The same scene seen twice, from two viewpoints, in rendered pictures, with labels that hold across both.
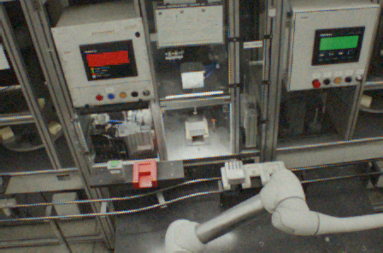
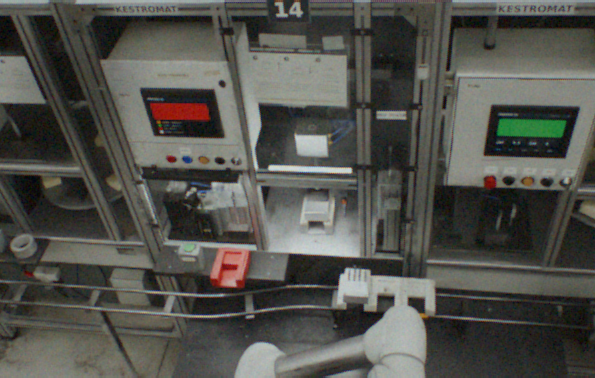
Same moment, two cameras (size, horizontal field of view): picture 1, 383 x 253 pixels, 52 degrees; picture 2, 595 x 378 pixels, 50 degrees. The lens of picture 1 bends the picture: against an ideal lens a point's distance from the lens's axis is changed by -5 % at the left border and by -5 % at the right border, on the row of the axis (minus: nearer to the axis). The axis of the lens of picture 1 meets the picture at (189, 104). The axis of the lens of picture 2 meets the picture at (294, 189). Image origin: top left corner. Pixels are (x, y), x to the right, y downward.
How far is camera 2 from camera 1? 0.48 m
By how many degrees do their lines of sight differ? 12
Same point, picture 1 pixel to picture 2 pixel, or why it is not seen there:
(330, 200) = (501, 353)
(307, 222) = not seen: outside the picture
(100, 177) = (170, 261)
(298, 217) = not seen: outside the picture
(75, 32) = (134, 69)
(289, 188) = (401, 339)
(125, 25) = (204, 69)
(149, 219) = (231, 329)
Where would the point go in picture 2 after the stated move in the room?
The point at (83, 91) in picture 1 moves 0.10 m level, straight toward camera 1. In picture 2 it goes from (148, 147) to (148, 166)
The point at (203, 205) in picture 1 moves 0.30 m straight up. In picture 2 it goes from (311, 322) to (305, 278)
